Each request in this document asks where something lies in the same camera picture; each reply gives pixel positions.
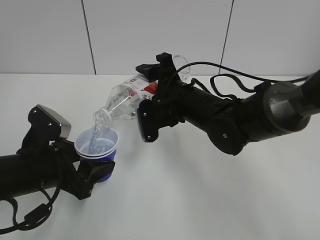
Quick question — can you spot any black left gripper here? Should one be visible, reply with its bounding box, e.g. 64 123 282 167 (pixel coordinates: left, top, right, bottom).
49 138 116 200

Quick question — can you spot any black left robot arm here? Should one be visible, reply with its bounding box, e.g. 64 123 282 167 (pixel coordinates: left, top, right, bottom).
0 140 116 200

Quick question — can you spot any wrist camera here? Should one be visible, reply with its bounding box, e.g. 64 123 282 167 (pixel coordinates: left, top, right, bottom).
21 104 72 149
136 99 159 143

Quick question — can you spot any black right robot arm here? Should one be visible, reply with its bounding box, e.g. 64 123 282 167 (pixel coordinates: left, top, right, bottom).
135 52 320 156

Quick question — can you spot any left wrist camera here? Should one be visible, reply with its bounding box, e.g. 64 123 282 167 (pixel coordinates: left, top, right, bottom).
21 104 72 149

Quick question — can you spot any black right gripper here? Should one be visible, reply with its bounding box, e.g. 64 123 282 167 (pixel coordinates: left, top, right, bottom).
135 52 200 129

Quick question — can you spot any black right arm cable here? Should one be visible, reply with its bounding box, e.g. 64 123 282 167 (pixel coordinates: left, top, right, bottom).
172 61 311 101

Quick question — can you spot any clear Wahaha water bottle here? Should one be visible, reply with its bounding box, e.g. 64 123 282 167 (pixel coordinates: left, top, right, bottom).
92 55 192 131

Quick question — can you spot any blue paper cup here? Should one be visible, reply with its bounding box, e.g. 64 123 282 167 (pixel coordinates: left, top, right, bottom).
74 127 119 183

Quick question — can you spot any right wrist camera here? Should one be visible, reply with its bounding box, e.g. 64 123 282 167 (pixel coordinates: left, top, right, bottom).
136 99 159 143

